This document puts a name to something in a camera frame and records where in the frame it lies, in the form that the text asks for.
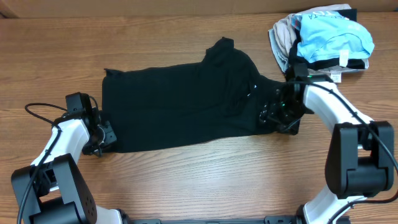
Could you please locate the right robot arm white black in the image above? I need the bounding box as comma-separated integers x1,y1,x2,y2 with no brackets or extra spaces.
260,80,397,224

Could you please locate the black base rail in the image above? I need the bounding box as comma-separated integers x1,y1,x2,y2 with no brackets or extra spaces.
130,215,305,224

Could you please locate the beige folded garment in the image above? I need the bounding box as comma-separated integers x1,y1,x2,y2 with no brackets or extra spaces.
269,4,369,77

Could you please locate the black folded garment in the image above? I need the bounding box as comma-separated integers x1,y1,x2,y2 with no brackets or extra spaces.
287,8,366,71

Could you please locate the grey folded garment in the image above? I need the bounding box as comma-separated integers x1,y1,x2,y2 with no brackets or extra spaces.
268,27,305,76

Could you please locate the black t-shirt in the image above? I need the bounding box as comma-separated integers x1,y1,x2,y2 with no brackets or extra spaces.
102,38,300,153

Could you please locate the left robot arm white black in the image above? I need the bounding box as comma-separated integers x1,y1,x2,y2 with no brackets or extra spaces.
11,119,130,224

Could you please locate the light blue folded garment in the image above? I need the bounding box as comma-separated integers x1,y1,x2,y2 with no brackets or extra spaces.
292,11,374,63

